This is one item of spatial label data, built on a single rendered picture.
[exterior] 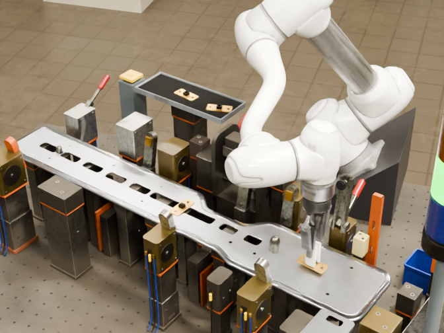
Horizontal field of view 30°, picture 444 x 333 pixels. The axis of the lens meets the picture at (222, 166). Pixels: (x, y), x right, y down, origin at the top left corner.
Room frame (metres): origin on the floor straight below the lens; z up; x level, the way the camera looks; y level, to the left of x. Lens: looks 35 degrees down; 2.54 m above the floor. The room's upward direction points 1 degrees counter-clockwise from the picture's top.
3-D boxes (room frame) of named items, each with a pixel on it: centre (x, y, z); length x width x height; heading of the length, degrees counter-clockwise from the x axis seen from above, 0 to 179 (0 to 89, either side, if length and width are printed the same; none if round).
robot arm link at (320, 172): (1.74, -0.24, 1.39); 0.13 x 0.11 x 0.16; 106
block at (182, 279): (2.03, 0.11, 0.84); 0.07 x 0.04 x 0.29; 143
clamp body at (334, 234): (1.88, -0.36, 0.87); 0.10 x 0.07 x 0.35; 143
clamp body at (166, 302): (1.83, 0.19, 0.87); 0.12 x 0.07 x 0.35; 143
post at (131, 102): (2.58, 0.31, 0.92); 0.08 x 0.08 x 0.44; 53
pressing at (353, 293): (2.02, 0.14, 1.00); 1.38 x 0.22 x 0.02; 53
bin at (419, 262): (1.99, -0.64, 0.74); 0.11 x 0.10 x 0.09; 53
